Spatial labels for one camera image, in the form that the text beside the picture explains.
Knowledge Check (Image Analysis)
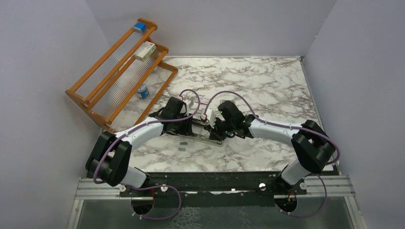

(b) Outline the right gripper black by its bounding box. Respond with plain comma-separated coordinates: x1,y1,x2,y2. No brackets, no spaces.
206,116,235,141

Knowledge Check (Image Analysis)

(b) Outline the black stapler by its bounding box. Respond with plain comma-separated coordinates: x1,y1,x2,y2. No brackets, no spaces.
192,118,210,127

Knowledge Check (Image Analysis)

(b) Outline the red white staple box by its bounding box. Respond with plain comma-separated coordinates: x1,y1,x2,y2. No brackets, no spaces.
200,97,210,105

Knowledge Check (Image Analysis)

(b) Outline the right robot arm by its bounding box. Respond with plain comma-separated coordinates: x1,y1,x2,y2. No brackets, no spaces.
202,101,337,194

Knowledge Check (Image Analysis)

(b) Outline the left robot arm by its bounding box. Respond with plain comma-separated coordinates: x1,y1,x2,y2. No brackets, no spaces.
85,97,191,196

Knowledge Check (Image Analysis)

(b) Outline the blue white jar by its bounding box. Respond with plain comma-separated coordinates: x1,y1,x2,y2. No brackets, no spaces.
136,83,149,99

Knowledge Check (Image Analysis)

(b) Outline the orange wooden shelf rack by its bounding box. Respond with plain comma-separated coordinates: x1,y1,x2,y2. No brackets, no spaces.
65,18,178,133

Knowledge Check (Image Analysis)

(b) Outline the white red box on shelf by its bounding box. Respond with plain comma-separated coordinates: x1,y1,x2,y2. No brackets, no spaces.
133,41,156,62

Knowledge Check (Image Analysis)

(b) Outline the blue grey eraser block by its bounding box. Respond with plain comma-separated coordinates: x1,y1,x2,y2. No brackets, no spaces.
132,21,146,34

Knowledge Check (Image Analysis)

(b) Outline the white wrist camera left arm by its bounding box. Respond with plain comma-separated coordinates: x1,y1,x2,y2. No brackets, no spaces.
181,100,194,115

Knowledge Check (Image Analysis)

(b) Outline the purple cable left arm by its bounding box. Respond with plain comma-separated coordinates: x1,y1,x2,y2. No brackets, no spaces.
93,90,201,221

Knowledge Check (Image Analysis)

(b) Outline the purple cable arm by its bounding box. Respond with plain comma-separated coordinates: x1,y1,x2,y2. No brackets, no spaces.
93,90,201,221
202,91,341,219

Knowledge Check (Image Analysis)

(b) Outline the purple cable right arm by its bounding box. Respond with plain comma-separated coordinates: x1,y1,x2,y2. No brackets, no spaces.
202,91,341,219

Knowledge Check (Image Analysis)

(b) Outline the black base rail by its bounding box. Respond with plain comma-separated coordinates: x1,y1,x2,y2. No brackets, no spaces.
77,171,355,209

